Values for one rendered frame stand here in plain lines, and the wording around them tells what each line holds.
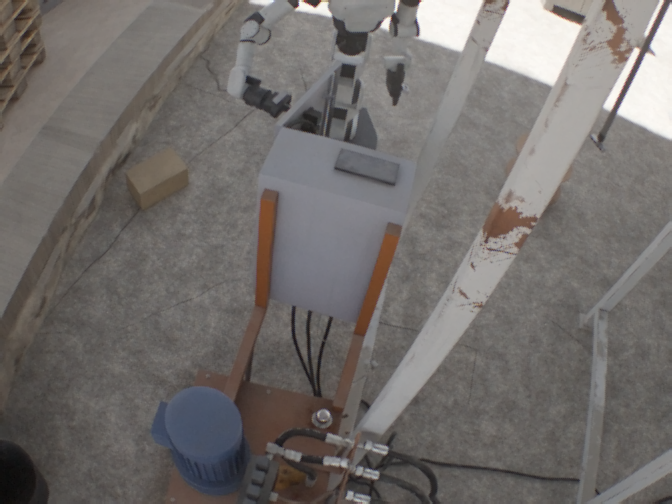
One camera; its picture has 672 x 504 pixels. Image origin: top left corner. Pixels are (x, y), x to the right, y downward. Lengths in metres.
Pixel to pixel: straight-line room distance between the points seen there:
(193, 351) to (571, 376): 1.86
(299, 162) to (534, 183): 0.94
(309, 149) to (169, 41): 2.22
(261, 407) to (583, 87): 1.55
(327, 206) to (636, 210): 2.87
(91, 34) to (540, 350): 3.37
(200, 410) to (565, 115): 1.15
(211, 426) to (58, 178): 1.84
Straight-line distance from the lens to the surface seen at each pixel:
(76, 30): 4.22
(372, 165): 1.76
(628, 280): 2.87
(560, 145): 0.88
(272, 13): 2.41
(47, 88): 3.72
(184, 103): 3.85
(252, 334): 2.11
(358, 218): 1.73
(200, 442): 1.56
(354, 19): 2.47
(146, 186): 3.19
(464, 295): 1.16
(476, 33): 1.79
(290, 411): 2.04
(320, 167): 1.74
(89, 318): 2.97
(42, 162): 3.21
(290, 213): 1.79
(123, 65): 3.71
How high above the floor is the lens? 2.52
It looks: 55 degrees down
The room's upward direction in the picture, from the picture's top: 12 degrees clockwise
